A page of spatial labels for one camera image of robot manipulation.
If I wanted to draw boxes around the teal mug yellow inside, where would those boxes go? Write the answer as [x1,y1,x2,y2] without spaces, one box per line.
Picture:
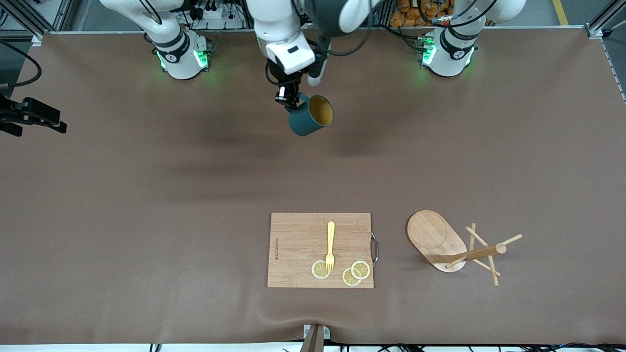
[286,93,334,136]

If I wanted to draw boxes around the wooden mug tree rack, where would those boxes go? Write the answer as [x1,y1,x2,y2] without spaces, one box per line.
[405,210,523,287]

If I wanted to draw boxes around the white power strip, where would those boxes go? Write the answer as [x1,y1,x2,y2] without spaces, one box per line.
[188,4,245,30]

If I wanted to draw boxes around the orange packets pile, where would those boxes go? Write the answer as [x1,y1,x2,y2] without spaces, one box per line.
[390,0,451,28]

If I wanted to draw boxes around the brown table mat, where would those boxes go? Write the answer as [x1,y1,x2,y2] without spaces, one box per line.
[0,28,626,346]

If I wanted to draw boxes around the yellow plastic fork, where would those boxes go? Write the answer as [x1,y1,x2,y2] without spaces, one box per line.
[325,221,336,273]

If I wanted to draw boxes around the bamboo cutting board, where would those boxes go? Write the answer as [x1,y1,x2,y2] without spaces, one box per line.
[267,212,380,289]

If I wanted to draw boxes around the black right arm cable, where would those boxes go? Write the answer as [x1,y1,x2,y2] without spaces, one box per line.
[0,42,43,88]

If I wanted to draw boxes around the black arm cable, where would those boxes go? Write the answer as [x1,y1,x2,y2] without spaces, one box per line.
[318,0,494,57]
[0,42,43,88]

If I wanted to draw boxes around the aluminium frame profile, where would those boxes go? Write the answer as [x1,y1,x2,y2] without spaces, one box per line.
[0,0,74,47]
[584,0,626,103]

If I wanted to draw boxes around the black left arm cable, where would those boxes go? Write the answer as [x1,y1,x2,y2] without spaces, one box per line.
[318,0,494,57]

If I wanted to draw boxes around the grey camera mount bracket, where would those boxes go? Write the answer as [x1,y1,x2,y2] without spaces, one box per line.
[299,324,331,352]

